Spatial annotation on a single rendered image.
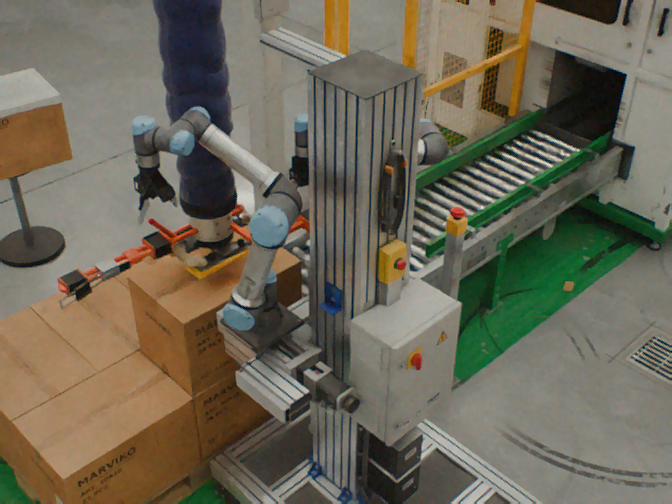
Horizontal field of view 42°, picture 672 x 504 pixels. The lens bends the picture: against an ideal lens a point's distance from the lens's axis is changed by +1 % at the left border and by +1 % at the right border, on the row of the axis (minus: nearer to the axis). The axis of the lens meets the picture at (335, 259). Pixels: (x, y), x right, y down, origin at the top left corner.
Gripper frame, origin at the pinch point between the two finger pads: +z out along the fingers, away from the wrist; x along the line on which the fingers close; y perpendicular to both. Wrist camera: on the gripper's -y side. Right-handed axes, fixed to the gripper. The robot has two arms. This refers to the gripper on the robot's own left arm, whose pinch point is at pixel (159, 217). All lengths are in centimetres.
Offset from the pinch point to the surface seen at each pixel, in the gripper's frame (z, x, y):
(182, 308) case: 58, -14, 16
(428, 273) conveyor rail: 93, -136, -7
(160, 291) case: 58, -14, 31
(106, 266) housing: 32.3, 8.0, 28.6
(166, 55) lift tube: -40, -27, 27
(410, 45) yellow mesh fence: 19, -199, 67
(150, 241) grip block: 32.1, -12.5, 30.4
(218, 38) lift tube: -45, -42, 17
